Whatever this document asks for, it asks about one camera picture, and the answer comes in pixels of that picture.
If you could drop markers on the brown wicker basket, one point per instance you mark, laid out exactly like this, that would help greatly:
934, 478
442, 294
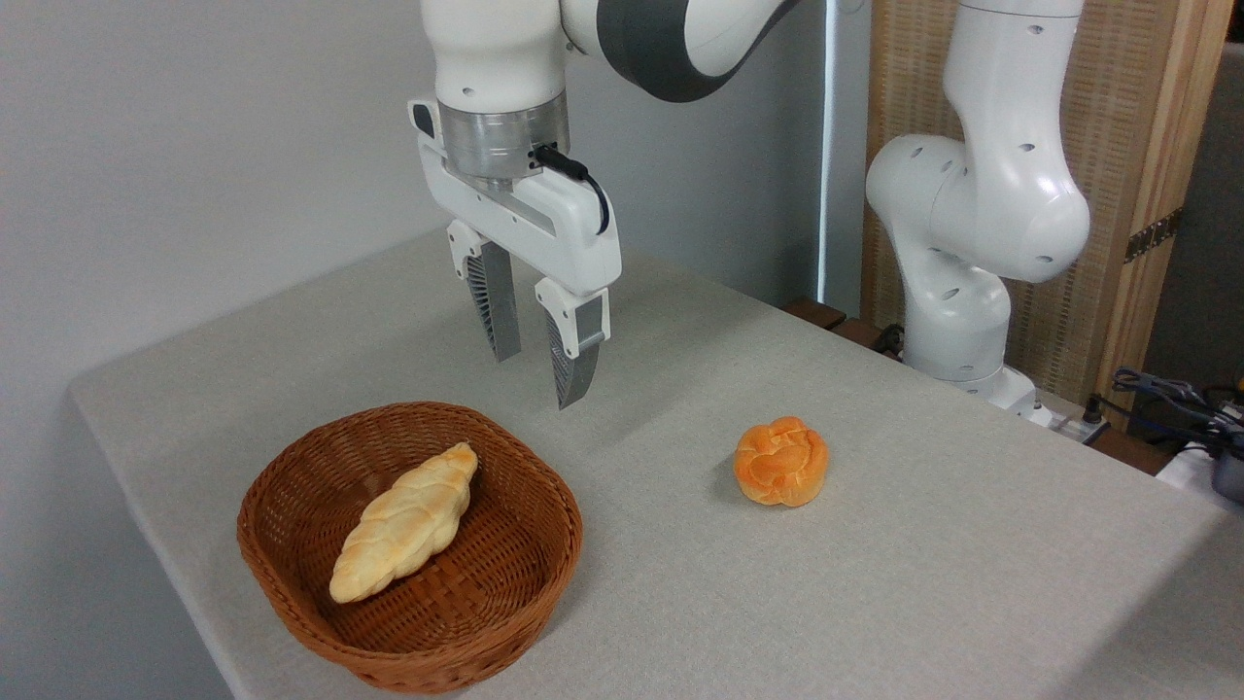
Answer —
466, 603

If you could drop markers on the dark grey partition panel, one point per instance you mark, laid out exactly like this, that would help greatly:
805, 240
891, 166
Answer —
1200, 272

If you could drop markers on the wooden woven folding screen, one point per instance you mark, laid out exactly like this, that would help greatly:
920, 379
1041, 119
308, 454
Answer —
1113, 107

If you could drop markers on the dark metal screen hinge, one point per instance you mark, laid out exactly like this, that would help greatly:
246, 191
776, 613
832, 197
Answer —
1154, 235

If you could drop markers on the dark brown wooden board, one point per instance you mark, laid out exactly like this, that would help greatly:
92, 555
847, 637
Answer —
826, 319

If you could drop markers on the long braided bread loaf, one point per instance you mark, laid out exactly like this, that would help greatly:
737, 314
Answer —
408, 520

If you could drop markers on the round orange bread bun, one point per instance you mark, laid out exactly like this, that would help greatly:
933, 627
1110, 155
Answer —
780, 462

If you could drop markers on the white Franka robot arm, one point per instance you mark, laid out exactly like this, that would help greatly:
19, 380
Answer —
982, 194

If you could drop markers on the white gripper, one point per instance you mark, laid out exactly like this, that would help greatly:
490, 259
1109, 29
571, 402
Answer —
573, 238

